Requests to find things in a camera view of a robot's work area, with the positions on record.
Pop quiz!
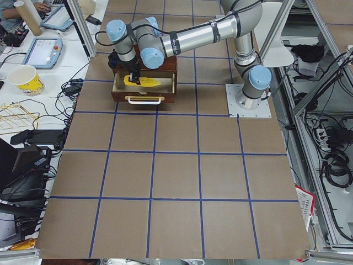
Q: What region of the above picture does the yellow corn cob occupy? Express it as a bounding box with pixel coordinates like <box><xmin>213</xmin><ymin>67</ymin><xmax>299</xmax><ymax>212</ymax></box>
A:
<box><xmin>124</xmin><ymin>75</ymin><xmax>161</xmax><ymax>87</ymax></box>

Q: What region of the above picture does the white chair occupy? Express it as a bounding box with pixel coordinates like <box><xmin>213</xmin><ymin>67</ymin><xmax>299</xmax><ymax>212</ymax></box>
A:
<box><xmin>254</xmin><ymin>1</ymin><xmax>294</xmax><ymax>67</ymax></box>

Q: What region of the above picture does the red white basket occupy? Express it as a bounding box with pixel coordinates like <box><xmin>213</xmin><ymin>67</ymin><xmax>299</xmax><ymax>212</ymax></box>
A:
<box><xmin>295</xmin><ymin>185</ymin><xmax>315</xmax><ymax>231</ymax></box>

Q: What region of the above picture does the wooden drawer with white handle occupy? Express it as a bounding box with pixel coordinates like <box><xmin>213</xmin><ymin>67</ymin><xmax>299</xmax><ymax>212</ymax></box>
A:
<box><xmin>111</xmin><ymin>70</ymin><xmax>177</xmax><ymax>104</ymax></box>

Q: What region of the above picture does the blue teach pendant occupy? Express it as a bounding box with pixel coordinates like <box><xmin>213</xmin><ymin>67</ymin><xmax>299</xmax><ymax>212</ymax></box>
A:
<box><xmin>40</xmin><ymin>4</ymin><xmax>73</xmax><ymax>31</ymax></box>
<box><xmin>22</xmin><ymin>38</ymin><xmax>63</xmax><ymax>70</ymax></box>

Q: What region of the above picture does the popcorn paper bucket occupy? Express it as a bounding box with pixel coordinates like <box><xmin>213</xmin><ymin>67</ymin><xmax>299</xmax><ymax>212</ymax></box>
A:
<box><xmin>7</xmin><ymin>65</ymin><xmax>45</xmax><ymax>96</ymax></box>

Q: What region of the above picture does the black power adapter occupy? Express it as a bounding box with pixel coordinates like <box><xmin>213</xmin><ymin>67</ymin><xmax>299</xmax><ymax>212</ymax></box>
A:
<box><xmin>86</xmin><ymin>15</ymin><xmax>101</xmax><ymax>25</ymax></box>

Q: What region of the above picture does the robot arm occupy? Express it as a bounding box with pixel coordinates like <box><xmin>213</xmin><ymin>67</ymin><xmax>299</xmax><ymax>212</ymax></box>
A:
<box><xmin>106</xmin><ymin>1</ymin><xmax>271</xmax><ymax>110</ymax></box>

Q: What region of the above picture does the gold wire basket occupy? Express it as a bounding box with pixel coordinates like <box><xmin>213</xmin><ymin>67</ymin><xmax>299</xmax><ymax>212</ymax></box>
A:
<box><xmin>0</xmin><ymin>103</ymin><xmax>40</xmax><ymax>135</ymax></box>

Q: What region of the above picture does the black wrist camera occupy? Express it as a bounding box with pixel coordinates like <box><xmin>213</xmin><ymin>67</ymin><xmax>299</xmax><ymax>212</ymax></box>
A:
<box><xmin>108</xmin><ymin>49</ymin><xmax>120</xmax><ymax>69</ymax></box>

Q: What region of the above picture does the cardboard tube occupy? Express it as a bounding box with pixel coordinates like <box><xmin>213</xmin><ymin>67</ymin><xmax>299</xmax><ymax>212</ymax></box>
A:
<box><xmin>13</xmin><ymin>0</ymin><xmax>42</xmax><ymax>36</ymax></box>

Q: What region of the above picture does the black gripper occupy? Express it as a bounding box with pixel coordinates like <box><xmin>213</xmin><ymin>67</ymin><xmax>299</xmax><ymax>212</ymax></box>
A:
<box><xmin>121</xmin><ymin>56</ymin><xmax>141</xmax><ymax>84</ymax></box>

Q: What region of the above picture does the dark wooden drawer cabinet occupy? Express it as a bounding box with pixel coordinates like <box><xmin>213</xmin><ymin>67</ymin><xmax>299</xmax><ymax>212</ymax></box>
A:
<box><xmin>110</xmin><ymin>33</ymin><xmax>177</xmax><ymax>74</ymax></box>

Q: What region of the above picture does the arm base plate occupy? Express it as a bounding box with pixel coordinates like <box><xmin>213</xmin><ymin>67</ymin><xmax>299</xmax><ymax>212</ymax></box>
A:
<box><xmin>226</xmin><ymin>84</ymin><xmax>271</xmax><ymax>119</ymax></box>

